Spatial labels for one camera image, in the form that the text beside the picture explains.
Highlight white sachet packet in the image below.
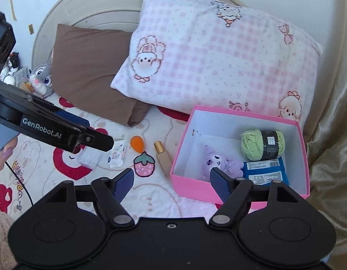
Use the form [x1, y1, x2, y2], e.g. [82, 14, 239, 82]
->
[107, 139, 127, 168]

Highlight beige fuzzy clothing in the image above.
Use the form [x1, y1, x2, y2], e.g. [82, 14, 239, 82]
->
[0, 211, 22, 270]

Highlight blue wet wipes packet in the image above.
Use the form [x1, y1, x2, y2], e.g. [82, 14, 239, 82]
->
[242, 157, 289, 186]

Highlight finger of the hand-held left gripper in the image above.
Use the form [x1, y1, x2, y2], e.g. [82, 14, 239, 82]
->
[76, 128, 114, 152]
[31, 96, 90, 128]

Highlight green yarn ball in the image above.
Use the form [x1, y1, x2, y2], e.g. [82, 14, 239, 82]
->
[241, 129, 286, 161]

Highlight gold satin curtain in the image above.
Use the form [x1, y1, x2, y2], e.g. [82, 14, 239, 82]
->
[303, 84, 347, 270]

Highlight black cable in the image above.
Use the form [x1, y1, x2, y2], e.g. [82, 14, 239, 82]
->
[5, 162, 35, 206]

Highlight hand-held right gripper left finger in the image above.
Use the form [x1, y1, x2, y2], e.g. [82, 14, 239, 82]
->
[46, 168, 135, 229]

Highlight clear cotton swab pack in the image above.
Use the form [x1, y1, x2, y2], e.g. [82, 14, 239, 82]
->
[78, 146, 102, 170]

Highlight purple plush toy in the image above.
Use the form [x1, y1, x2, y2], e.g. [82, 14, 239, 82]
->
[200, 145, 244, 182]

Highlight black and white plush toy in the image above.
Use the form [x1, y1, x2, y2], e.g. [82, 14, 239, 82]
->
[0, 52, 21, 85]

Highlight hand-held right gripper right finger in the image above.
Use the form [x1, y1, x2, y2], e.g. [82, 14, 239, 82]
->
[209, 167, 299, 229]

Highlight beige foundation bottle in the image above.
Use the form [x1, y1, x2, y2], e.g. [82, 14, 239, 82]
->
[154, 141, 174, 178]

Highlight pink checked cartoon pillow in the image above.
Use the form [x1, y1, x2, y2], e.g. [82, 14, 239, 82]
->
[110, 0, 323, 131]

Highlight grey rabbit plush toy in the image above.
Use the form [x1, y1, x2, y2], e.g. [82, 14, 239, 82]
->
[29, 62, 54, 96]

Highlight orange makeup sponge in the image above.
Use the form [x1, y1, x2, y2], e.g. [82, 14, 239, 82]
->
[130, 136, 145, 153]

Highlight brown pillow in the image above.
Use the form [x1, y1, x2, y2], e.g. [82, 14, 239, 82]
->
[53, 23, 151, 127]

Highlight pink cardboard box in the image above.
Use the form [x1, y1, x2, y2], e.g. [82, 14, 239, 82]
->
[170, 105, 311, 210]

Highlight white printed bear blanket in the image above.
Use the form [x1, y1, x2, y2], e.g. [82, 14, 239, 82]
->
[0, 93, 227, 225]

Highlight beige bed headboard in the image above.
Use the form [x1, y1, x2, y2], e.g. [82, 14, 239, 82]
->
[31, 0, 248, 72]

